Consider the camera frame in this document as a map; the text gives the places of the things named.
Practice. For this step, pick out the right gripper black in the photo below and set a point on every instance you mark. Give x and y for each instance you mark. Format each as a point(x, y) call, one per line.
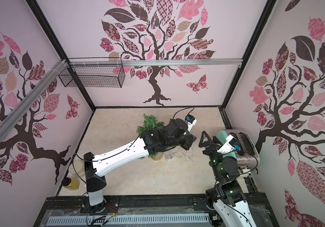
point(212, 148)

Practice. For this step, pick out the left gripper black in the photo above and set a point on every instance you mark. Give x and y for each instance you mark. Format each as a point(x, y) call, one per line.
point(188, 140)

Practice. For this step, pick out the small green christmas tree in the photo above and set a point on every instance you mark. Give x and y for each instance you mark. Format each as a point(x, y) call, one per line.
point(150, 123)

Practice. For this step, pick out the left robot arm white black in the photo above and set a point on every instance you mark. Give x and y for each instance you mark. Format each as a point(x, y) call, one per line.
point(165, 138)

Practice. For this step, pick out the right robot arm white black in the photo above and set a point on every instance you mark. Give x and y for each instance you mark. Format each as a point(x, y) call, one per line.
point(226, 197)

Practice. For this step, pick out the clear battery box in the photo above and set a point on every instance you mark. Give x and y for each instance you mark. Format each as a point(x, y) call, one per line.
point(168, 154)

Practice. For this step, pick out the mint green toaster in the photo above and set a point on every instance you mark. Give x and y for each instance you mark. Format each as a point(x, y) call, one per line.
point(247, 157)

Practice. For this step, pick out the clear glass jar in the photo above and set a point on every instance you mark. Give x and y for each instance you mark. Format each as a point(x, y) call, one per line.
point(77, 168)

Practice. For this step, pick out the yellow small jar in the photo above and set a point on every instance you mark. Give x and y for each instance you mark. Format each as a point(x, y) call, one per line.
point(70, 183)

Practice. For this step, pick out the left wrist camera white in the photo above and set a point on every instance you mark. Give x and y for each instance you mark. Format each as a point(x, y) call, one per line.
point(190, 121)

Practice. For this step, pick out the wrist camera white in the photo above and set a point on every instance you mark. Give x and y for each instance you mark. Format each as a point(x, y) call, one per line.
point(231, 145)
point(190, 121)

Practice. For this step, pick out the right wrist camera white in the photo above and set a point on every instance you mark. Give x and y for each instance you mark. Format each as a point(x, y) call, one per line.
point(231, 145)

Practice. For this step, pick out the black base frame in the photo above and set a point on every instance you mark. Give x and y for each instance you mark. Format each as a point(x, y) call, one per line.
point(79, 205)

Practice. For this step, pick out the back aluminium rail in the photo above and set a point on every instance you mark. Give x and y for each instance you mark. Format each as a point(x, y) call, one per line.
point(133, 63)

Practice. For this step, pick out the aluminium rail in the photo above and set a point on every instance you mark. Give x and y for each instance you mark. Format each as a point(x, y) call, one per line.
point(15, 115)
point(133, 63)

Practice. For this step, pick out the black wire basket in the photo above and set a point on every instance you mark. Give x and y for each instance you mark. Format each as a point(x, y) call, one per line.
point(104, 72)

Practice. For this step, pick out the white slotted cable duct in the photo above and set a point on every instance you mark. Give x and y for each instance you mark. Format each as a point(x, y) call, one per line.
point(128, 220)

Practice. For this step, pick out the left aluminium rail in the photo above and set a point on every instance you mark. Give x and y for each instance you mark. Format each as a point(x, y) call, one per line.
point(15, 115)

